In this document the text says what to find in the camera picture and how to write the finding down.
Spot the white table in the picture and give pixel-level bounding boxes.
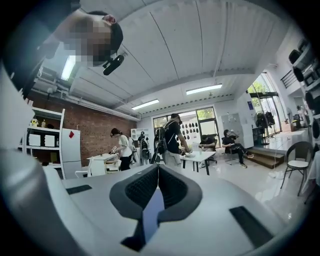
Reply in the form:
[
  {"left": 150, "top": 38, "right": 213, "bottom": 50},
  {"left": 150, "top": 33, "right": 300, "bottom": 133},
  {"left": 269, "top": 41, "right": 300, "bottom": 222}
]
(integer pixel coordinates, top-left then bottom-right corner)
[
  {"left": 86, "top": 152, "right": 121, "bottom": 177},
  {"left": 179, "top": 150, "right": 217, "bottom": 176}
]

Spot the person's head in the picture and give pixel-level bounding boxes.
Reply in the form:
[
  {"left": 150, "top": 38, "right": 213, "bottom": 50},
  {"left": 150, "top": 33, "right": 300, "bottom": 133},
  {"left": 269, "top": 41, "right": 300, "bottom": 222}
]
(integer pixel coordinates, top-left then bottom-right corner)
[{"left": 53, "top": 9, "right": 125, "bottom": 68}]

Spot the black head-worn camera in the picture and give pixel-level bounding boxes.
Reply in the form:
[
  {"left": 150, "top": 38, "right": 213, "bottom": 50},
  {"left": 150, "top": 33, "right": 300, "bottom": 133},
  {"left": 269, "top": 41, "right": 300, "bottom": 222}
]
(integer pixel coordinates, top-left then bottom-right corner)
[{"left": 102, "top": 54, "right": 125, "bottom": 76}]

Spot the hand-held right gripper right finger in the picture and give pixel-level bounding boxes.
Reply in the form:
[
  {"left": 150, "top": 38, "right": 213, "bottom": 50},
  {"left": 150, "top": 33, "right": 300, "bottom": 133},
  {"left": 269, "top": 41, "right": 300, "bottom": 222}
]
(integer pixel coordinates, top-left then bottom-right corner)
[{"left": 157, "top": 164, "right": 203, "bottom": 223}]

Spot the person's black shirt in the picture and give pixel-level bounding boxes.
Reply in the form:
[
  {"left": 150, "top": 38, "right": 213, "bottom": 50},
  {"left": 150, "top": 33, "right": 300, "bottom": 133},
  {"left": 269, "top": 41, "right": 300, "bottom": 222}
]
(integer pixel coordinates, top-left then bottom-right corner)
[{"left": 1, "top": 0, "right": 81, "bottom": 99}]

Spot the white refrigerator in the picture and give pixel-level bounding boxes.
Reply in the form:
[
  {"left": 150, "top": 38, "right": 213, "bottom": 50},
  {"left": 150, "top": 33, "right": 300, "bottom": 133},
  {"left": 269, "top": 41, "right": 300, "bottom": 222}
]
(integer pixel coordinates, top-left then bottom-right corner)
[{"left": 61, "top": 127, "right": 83, "bottom": 180}]

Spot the wooden step platform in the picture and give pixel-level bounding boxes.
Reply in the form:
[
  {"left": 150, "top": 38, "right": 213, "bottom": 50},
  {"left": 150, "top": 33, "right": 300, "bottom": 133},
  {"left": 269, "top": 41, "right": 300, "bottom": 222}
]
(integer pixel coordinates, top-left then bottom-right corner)
[{"left": 245, "top": 146, "right": 286, "bottom": 170}]

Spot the white shelf unit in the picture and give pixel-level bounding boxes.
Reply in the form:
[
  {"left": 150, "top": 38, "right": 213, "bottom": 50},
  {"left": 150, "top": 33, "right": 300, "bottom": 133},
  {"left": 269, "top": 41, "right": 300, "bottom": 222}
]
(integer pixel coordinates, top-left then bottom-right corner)
[{"left": 23, "top": 106, "right": 66, "bottom": 180}]

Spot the rack of black items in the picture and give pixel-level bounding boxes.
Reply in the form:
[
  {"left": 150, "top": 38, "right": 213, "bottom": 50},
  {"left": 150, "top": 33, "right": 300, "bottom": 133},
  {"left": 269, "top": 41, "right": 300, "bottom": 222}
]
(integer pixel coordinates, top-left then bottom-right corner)
[{"left": 287, "top": 38, "right": 320, "bottom": 141}]

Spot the long ceiling light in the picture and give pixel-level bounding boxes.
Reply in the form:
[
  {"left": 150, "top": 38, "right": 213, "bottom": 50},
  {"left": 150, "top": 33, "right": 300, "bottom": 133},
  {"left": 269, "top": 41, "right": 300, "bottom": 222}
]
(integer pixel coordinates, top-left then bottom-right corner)
[
  {"left": 131, "top": 98, "right": 160, "bottom": 111},
  {"left": 185, "top": 83, "right": 223, "bottom": 96},
  {"left": 60, "top": 54, "right": 77, "bottom": 82}
]

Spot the black chair with white seat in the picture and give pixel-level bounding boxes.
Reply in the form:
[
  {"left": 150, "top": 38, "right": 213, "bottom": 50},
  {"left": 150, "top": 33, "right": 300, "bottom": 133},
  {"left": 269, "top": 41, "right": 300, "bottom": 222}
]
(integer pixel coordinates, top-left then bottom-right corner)
[{"left": 279, "top": 140, "right": 315, "bottom": 197}]

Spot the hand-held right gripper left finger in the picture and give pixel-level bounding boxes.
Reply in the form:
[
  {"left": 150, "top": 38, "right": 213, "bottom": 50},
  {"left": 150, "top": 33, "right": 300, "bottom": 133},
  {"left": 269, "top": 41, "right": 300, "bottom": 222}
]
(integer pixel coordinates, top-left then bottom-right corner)
[{"left": 109, "top": 164, "right": 160, "bottom": 221}]

